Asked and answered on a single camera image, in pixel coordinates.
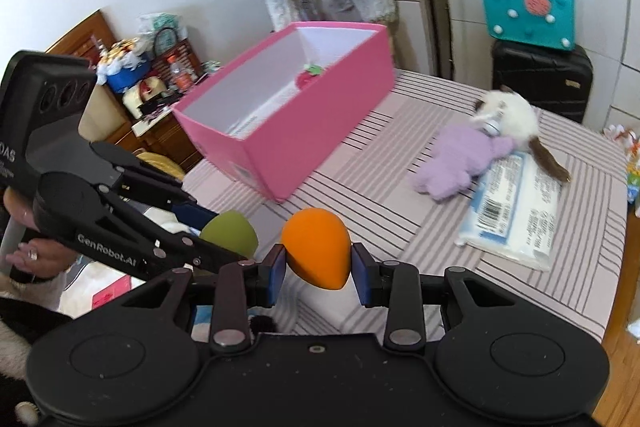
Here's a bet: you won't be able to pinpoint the cream fleece pajama pants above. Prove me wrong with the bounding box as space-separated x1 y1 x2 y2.
260 0 398 32

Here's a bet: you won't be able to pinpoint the person's left hand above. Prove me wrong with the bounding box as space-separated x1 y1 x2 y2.
0 189 78 280

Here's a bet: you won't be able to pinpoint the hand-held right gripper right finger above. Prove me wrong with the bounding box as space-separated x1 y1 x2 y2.
351 244 526 353

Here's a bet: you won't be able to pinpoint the person's left forearm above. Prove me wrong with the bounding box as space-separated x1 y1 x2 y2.
0 274 76 380

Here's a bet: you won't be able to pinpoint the yellow blanket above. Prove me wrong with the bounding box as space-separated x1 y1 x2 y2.
136 151 186 180

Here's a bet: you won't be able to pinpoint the woven basket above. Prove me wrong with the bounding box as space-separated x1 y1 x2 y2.
150 27 201 80

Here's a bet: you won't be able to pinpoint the black suitcase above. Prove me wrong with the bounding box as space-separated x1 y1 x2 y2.
491 39 594 125

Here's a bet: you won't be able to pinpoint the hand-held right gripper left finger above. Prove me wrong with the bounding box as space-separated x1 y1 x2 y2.
112 244 287 354

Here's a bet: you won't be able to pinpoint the red strawberry plush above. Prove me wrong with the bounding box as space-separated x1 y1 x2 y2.
296 63 323 90

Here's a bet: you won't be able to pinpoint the blue wet wipes pack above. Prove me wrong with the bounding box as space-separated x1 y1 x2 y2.
456 153 566 273

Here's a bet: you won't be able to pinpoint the green egg sponge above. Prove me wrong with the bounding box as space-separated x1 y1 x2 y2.
200 210 260 258

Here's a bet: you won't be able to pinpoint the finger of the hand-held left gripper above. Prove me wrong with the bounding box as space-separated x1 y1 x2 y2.
102 192 251 280
92 141 219 230

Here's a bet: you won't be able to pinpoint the purple plush toy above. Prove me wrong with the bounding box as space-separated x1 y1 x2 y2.
412 124 516 202

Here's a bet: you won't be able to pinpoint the colourful snack packets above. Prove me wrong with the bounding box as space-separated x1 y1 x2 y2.
602 124 640 208

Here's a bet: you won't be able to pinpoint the orange egg sponge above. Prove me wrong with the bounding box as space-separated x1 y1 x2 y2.
281 208 352 292

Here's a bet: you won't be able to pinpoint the wooden cabinet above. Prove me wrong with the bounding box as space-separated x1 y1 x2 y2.
100 107 206 174

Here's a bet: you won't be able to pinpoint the cream round object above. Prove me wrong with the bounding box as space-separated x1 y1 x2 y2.
122 79 168 118

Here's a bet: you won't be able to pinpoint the striped pink tablecloth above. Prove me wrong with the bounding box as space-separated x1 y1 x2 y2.
182 68 628 343

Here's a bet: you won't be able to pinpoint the white cat plush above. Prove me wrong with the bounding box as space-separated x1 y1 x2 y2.
469 86 572 184

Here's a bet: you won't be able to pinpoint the pink cardboard box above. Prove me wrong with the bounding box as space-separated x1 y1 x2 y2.
171 22 397 204

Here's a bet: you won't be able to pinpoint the green white tissue pack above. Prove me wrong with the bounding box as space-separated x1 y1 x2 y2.
137 12 183 38

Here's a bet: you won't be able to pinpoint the orange label plastic bottle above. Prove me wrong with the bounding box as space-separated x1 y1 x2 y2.
166 54 197 92

